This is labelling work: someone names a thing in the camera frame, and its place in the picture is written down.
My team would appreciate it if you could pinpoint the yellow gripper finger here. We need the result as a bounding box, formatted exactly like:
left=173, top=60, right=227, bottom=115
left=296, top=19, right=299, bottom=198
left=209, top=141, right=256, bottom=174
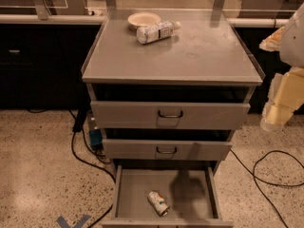
left=259, top=27, right=284, bottom=52
left=260, top=67, right=304, bottom=131

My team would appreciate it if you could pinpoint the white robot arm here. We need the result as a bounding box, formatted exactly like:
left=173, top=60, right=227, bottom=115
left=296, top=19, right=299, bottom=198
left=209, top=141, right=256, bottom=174
left=259, top=5, right=304, bottom=131

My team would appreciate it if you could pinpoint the grey drawer cabinet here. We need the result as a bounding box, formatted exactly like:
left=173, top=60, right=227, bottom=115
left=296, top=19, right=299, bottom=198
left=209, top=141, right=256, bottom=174
left=81, top=7, right=266, bottom=176

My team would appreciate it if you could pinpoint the bottom grey drawer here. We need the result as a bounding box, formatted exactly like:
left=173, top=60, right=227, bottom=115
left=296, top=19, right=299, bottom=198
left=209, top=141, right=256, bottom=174
left=102, top=166, right=233, bottom=228

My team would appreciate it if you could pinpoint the grey drawer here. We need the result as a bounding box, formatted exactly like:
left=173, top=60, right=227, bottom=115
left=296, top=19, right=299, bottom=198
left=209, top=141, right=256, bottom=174
left=91, top=101, right=250, bottom=130
left=103, top=139, right=232, bottom=161
left=102, top=166, right=233, bottom=228

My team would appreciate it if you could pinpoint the top grey drawer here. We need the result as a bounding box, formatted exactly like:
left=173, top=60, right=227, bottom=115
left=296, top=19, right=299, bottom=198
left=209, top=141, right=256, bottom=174
left=91, top=101, right=250, bottom=130

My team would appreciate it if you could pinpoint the middle grey drawer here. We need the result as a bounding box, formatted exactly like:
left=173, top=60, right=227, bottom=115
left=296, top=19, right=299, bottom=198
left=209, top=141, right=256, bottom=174
left=103, top=139, right=232, bottom=161

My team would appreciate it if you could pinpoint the white plastic bottle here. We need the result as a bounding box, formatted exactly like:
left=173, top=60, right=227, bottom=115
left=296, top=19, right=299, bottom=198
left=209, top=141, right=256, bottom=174
left=136, top=21, right=181, bottom=45

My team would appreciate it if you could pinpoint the white bowl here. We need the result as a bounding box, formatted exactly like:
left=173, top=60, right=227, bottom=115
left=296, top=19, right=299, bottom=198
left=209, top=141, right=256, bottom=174
left=127, top=12, right=161, bottom=29

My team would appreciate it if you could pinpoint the blue power box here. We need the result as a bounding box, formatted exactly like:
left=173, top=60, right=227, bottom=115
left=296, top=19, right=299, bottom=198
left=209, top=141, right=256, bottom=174
left=89, top=129, right=103, bottom=150

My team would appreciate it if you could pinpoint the blue tape cross mark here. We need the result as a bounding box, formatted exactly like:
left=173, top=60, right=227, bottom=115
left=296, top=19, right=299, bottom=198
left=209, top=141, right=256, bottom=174
left=56, top=214, right=92, bottom=228

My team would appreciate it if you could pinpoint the black cable right floor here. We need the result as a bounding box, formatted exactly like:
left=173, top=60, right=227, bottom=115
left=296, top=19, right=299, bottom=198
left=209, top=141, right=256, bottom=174
left=229, top=148, right=304, bottom=228

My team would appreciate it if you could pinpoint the black cable floor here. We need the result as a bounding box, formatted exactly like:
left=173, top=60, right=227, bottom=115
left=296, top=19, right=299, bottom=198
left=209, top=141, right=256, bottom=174
left=26, top=108, right=117, bottom=228
left=229, top=148, right=304, bottom=228

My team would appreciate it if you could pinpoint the black cable left floor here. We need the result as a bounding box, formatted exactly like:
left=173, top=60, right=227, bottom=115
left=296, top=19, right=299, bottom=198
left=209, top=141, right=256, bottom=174
left=26, top=108, right=117, bottom=228

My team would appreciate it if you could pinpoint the white horizontal rail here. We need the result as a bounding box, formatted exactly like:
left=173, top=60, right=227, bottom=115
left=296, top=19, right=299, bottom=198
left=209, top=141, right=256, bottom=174
left=0, top=14, right=288, bottom=28

